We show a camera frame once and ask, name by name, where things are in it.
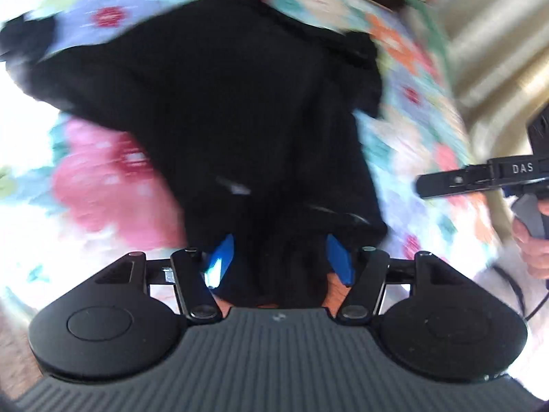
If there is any person's right hand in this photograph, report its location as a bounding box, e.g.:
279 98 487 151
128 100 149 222
512 199 549 281

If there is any floral quilt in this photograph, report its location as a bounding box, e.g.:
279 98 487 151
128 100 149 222
0 0 500 310

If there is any person's right forearm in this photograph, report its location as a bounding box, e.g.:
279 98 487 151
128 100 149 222
472 251 549 396

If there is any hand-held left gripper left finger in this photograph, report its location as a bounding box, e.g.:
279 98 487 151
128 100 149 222
92 234 236 325

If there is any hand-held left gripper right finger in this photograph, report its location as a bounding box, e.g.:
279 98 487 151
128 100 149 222
325 234 456 326

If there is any black garment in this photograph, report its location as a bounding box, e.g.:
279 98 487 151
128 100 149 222
0 0 389 307

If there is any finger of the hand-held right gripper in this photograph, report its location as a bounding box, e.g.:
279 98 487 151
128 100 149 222
415 159 498 201

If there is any black cable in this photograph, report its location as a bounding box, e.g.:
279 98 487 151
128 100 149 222
492 265 549 322

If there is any beige curtain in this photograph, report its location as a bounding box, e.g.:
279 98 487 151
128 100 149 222
422 0 549 241

